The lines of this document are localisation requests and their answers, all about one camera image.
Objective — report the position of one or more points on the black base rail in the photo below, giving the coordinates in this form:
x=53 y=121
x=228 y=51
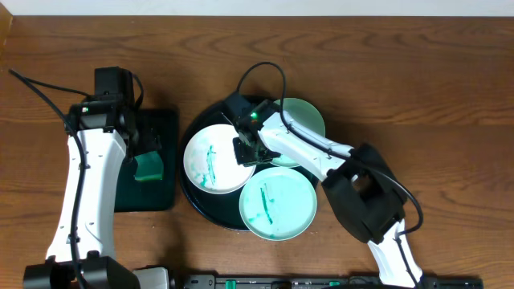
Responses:
x=371 y=282

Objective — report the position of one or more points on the green plate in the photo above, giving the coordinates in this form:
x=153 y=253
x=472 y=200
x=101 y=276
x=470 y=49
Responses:
x=307 y=115
x=278 y=204

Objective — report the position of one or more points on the rectangular black tray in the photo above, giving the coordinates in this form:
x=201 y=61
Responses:
x=136 y=196

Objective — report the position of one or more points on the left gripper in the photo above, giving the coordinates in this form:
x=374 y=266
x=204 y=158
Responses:
x=145 y=141

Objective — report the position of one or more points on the green sponge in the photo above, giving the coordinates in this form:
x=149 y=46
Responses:
x=150 y=167

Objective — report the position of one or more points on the white plate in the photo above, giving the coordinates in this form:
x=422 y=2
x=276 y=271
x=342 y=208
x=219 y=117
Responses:
x=210 y=163

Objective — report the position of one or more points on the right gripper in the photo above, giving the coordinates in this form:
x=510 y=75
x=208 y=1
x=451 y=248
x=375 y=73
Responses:
x=244 y=159

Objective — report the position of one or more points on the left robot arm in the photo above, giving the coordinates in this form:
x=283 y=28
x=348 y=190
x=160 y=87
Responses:
x=82 y=250

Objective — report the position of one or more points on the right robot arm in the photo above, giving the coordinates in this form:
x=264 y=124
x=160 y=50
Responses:
x=366 y=198

